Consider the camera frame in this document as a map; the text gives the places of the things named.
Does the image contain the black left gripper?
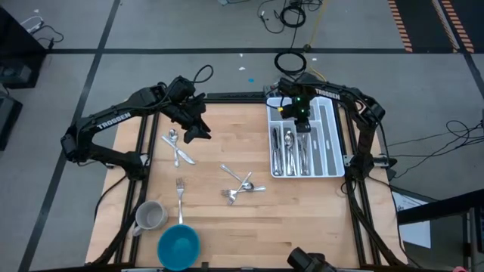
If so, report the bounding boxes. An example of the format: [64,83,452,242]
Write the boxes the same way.
[166,94,212,144]

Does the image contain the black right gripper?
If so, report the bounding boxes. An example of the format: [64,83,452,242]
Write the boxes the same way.
[281,98,315,134]

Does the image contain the spoon and knife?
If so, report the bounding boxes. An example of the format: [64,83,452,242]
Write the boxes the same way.
[226,172,253,207]
[161,134,197,165]

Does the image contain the grey ceramic mug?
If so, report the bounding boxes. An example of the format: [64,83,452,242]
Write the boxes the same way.
[132,200,169,237]

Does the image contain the teal bowl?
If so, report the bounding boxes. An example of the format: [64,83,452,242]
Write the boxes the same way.
[157,224,201,272]

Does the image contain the white plastic cutlery tray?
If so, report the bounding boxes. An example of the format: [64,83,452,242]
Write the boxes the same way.
[266,96,346,179]

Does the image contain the pile of silver cutlery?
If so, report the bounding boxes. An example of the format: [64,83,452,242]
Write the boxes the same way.
[88,90,409,272]

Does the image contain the white paper sheet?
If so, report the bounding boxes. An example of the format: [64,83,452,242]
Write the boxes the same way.
[391,190,433,249]

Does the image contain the black workbench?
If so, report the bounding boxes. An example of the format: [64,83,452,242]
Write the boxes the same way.
[396,187,484,272]

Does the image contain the black hazard-striped floor mat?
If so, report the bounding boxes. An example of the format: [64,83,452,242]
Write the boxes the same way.
[387,0,484,54]

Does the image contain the black equipment case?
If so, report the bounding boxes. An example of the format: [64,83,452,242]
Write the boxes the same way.
[0,85,23,151]

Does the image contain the black cabinet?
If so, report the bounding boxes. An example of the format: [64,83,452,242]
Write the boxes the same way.
[0,6,48,90]

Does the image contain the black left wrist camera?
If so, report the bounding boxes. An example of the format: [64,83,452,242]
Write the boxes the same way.
[168,75,197,102]

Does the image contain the yellow floor cable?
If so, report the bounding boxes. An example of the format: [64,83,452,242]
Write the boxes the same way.
[306,0,329,83]

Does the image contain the coiled black floor cable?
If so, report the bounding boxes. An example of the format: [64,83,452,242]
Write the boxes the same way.
[273,50,308,76]
[278,3,307,29]

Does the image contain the loose black floor cables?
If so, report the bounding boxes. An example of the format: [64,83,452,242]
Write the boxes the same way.
[381,119,484,181]

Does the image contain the white adapter cable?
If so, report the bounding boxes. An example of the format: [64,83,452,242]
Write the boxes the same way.
[19,14,45,34]

